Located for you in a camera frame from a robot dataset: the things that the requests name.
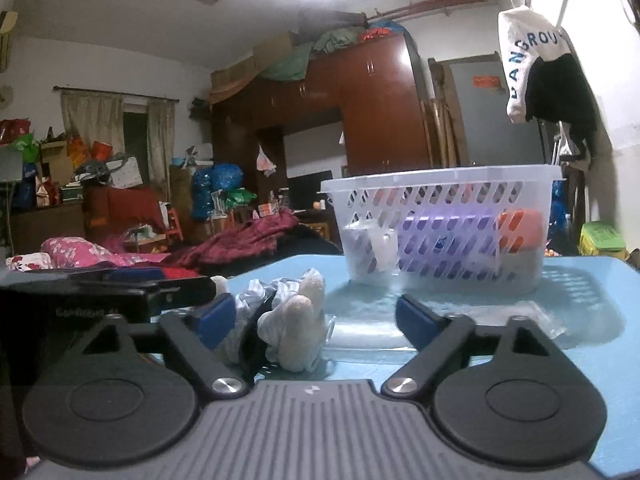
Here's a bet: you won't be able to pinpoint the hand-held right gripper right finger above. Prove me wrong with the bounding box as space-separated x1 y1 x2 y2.
381 295 556 401

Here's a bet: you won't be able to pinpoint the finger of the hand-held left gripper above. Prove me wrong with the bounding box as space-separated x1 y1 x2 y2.
70 267 167 284
75 277 217 314

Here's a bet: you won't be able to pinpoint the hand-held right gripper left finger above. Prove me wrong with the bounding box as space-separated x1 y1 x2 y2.
80 294 249 402

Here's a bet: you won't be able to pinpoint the beige plush toy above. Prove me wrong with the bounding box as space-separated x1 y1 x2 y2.
210 268 335 374

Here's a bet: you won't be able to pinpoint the white plastic bottle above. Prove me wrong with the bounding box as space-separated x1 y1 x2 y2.
342 222 402 274

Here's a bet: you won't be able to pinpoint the purple tissue pack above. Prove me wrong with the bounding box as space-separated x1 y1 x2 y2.
400 209 501 282

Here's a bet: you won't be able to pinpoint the orange box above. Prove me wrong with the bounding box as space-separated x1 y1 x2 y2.
495 209 545 257

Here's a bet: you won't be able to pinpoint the white plastic basket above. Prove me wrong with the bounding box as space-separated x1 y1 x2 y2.
320 163 569 294

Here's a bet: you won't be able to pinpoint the pink floral pillow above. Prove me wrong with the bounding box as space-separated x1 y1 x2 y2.
40 237 132 269

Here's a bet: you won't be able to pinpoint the red plaid blanket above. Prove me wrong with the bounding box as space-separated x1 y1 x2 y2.
169 211 302 275

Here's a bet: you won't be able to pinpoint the clear plastic bag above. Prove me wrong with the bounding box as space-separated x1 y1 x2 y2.
327 300 567 352

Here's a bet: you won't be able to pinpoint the blue plastic bags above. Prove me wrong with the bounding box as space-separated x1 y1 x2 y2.
192 162 246 222

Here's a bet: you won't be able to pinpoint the small white hanging bag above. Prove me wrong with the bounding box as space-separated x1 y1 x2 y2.
255 144 277 177

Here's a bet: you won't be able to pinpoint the beige curtains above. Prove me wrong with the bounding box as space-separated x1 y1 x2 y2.
60 92 177 187

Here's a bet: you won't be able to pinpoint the black television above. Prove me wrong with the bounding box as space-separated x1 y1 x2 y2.
287 170 347 212

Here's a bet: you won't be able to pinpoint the green and yellow box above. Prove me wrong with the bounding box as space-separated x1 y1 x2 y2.
579 222 629 262

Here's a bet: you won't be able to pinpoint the grey door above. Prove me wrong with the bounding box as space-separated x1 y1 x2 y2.
444 55 552 167

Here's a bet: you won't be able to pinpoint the brown wooden wardrobe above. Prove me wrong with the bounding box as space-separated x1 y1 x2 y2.
209 34 437 182

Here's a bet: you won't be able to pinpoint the green cloth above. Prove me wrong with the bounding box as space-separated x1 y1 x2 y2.
261 26 361 82

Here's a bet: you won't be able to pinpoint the black hanging garment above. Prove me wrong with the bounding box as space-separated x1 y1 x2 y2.
525 54 612 171

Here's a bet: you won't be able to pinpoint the white lettered hanging garment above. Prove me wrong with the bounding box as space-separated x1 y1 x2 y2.
497 5 574 124

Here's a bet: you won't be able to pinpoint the red ceiling pipe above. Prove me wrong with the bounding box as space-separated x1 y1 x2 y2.
369 0 496 19

